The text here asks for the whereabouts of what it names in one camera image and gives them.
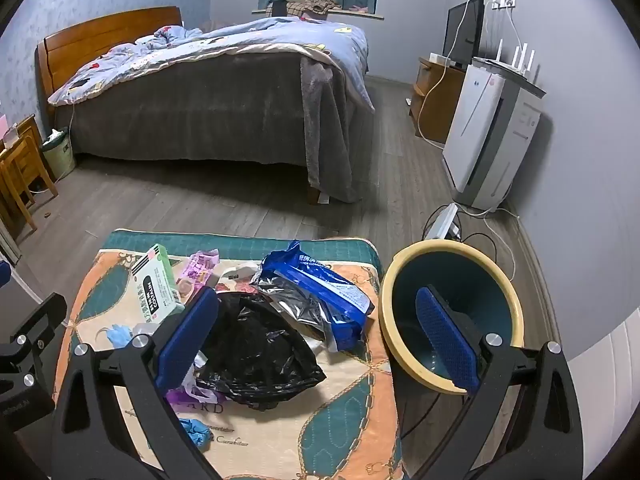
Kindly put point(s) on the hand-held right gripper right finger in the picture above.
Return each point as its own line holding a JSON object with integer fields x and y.
{"x": 447, "y": 345}

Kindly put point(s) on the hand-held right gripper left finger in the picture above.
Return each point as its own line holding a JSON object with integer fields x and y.
{"x": 187, "y": 340}

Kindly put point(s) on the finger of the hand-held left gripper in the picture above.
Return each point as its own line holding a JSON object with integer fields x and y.
{"x": 42, "y": 317}
{"x": 4, "y": 274}

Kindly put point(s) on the yellow rimmed teal trash bin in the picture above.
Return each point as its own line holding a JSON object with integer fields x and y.
{"x": 400, "y": 305}

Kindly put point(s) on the green white cardboard box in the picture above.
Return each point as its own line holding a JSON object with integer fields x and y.
{"x": 157, "y": 285}

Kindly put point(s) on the pink snack wrapper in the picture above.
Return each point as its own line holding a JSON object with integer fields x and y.
{"x": 197, "y": 270}

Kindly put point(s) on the black plastic bag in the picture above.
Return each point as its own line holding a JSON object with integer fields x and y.
{"x": 260, "y": 350}

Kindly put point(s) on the blue foil packet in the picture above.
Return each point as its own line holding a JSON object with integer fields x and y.
{"x": 320, "y": 280}

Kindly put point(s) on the purple wrapper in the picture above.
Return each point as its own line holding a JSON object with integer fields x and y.
{"x": 207, "y": 396}

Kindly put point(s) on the white black wrapper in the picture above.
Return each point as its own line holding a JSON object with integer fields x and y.
{"x": 237, "y": 272}

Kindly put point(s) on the wooden nightstand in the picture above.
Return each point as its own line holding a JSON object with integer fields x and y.
{"x": 20, "y": 160}

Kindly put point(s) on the white power strip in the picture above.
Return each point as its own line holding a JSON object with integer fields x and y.
{"x": 442, "y": 220}

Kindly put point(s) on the small pale green bin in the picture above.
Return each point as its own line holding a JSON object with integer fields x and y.
{"x": 60, "y": 160}

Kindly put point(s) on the printed teal orange mat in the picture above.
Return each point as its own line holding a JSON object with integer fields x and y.
{"x": 310, "y": 410}

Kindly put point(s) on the white air purifier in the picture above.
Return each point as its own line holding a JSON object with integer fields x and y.
{"x": 475, "y": 125}

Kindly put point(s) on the grey bedspread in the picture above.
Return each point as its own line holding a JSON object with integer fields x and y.
{"x": 200, "y": 110}

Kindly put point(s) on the wooden cabinet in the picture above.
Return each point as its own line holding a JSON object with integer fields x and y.
{"x": 440, "y": 105}

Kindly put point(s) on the wooden bed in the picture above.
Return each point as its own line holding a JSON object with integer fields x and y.
{"x": 100, "y": 35}

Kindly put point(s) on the white router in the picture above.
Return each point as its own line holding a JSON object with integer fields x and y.
{"x": 505, "y": 67}

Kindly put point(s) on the flat white box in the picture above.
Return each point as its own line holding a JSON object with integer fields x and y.
{"x": 442, "y": 59}

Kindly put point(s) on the light blue printed quilt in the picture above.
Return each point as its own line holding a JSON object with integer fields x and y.
{"x": 260, "y": 35}

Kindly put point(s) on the black monitor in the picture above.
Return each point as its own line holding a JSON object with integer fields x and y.
{"x": 462, "y": 30}

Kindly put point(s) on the window sill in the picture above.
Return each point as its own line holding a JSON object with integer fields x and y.
{"x": 372, "y": 15}

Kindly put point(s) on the small black object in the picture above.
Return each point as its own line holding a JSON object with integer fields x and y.
{"x": 279, "y": 8}

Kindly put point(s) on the checked cloth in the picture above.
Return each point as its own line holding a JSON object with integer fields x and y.
{"x": 305, "y": 8}

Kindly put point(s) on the wall socket with plugs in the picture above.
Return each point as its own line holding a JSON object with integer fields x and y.
{"x": 502, "y": 1}

